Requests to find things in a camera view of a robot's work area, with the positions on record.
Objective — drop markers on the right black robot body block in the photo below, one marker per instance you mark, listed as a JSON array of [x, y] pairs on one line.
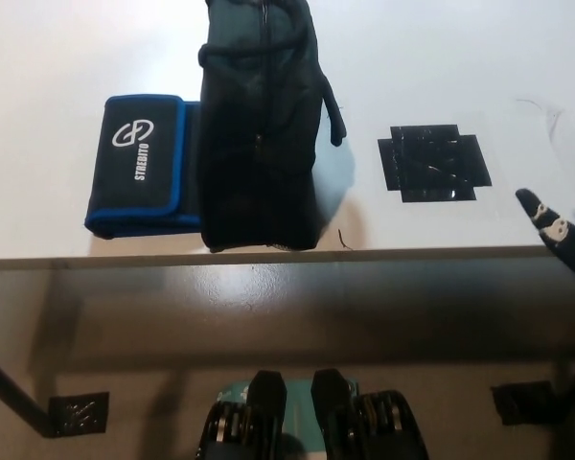
[[364, 421]]

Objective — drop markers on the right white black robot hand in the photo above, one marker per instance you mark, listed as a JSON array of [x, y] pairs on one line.
[[556, 230]]

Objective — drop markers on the black blue Strebito case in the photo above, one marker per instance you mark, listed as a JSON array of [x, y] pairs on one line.
[[144, 163]]

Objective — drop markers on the glossy tape cross marker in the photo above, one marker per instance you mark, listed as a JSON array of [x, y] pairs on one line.
[[431, 163]]

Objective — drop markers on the black fabric lunch bag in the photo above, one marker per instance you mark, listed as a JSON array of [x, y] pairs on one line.
[[259, 144]]

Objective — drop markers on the left black robot body block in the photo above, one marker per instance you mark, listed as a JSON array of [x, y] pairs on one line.
[[249, 421]]

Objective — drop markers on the black robot body block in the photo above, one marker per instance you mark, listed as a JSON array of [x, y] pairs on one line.
[[249, 421], [364, 421]]

